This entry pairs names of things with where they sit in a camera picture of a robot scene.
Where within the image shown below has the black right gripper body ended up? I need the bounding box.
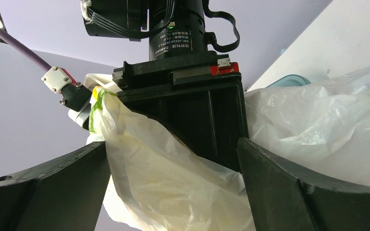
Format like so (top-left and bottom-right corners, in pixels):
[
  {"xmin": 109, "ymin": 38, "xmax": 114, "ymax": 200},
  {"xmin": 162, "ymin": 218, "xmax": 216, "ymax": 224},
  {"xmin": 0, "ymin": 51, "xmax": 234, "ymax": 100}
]
[{"xmin": 112, "ymin": 0, "xmax": 248, "ymax": 172}]

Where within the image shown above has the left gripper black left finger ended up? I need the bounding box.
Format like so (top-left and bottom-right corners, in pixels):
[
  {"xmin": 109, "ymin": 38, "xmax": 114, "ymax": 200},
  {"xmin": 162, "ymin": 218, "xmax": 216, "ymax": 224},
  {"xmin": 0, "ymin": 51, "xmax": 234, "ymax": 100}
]
[{"xmin": 0, "ymin": 142, "xmax": 110, "ymax": 231}]

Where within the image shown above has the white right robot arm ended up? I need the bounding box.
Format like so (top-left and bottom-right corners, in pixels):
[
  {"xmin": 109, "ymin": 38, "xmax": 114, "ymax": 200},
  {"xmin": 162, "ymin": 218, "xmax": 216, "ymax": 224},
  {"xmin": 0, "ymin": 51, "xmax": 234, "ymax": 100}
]
[{"xmin": 80, "ymin": 0, "xmax": 248, "ymax": 172}]

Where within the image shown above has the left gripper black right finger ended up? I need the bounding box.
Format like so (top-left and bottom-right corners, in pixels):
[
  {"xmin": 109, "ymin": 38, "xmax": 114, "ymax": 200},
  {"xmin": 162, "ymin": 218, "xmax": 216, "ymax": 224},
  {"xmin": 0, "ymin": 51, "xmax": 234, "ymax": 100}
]
[{"xmin": 238, "ymin": 138, "xmax": 370, "ymax": 231}]

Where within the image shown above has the teal transparent plastic tub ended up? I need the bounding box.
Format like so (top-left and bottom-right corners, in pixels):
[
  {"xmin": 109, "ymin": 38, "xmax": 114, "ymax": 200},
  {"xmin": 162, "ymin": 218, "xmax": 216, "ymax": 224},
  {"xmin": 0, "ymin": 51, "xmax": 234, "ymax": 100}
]
[{"xmin": 267, "ymin": 74, "xmax": 311, "ymax": 88}]

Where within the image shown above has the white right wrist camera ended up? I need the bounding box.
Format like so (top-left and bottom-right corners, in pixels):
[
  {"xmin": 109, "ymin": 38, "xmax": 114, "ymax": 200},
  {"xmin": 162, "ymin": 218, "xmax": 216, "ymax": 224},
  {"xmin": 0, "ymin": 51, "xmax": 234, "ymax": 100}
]
[{"xmin": 41, "ymin": 66, "xmax": 121, "ymax": 130}]

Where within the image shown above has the white plastic grocery bag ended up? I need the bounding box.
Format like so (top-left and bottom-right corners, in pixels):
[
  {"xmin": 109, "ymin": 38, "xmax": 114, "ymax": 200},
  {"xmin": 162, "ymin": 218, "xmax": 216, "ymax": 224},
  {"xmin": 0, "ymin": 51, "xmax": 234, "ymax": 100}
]
[{"xmin": 87, "ymin": 66, "xmax": 370, "ymax": 231}]

